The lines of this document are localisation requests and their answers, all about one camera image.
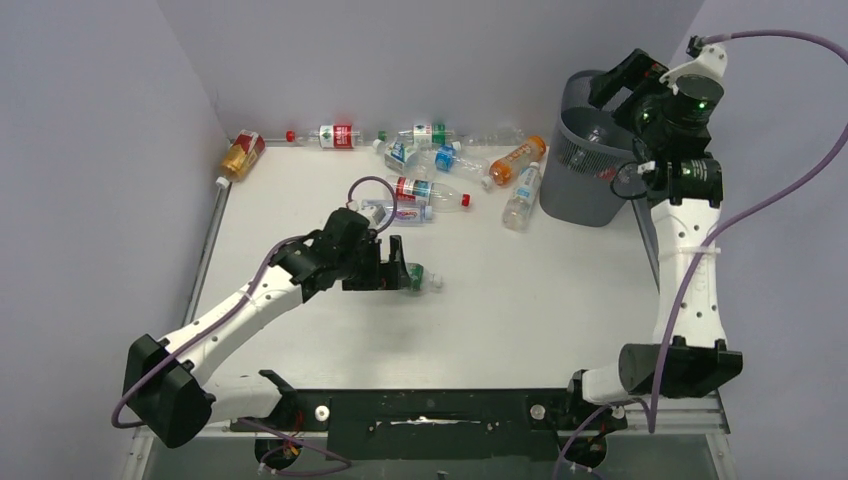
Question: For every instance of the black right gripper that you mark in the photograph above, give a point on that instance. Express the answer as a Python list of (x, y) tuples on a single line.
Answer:
[(638, 73)]

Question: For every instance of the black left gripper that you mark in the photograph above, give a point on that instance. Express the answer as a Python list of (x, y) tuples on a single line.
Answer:
[(383, 276)]

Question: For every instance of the green tea label bottle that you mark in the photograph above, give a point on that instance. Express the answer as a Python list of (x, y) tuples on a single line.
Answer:
[(422, 280)]

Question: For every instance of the clear Ganten water bottle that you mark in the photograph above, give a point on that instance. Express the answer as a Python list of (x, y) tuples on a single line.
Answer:
[(405, 214)]

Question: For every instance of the white blue label tea bottle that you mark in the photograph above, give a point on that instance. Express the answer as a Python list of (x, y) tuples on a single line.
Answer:
[(518, 209)]

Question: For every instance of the red label Nongfu water bottle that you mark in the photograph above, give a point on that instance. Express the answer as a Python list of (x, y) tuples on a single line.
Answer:
[(595, 166)]

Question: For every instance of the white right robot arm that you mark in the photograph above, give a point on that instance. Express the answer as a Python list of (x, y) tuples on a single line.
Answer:
[(688, 355)]

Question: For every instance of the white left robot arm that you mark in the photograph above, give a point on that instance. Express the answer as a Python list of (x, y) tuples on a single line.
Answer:
[(168, 382)]

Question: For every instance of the grey mesh waste bin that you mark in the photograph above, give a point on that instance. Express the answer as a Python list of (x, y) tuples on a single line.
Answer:
[(581, 129)]

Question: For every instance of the red label bottle blue picture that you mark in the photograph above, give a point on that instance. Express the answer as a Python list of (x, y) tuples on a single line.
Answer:
[(440, 197)]

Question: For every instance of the crushed bottle white blue label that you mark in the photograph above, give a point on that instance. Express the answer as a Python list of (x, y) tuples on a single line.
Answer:
[(404, 159)]

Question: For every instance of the clear bottle blue label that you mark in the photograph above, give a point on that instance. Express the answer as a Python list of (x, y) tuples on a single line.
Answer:
[(454, 160)]

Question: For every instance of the orange juice bottle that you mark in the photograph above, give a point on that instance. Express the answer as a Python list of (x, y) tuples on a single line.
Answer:
[(509, 167)]

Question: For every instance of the crushed clear bottle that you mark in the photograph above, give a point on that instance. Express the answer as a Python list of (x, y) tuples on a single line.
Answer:
[(495, 138)]

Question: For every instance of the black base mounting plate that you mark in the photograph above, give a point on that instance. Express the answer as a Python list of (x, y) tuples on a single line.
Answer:
[(454, 424)]

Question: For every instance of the amber tea bottle red label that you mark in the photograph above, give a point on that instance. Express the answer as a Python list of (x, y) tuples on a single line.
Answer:
[(242, 156)]

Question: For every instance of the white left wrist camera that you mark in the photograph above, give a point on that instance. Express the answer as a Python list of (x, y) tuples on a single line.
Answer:
[(375, 214)]

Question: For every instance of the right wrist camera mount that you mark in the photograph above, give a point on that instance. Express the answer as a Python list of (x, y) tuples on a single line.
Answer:
[(706, 59)]

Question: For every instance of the green cap bottle at wall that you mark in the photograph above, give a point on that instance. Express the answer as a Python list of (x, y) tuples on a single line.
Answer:
[(423, 133)]

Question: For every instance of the red cap bottle at wall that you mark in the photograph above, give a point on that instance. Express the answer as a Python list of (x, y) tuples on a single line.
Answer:
[(327, 137)]

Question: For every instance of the aluminium frame rail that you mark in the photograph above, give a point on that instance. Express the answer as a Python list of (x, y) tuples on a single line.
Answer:
[(692, 416)]

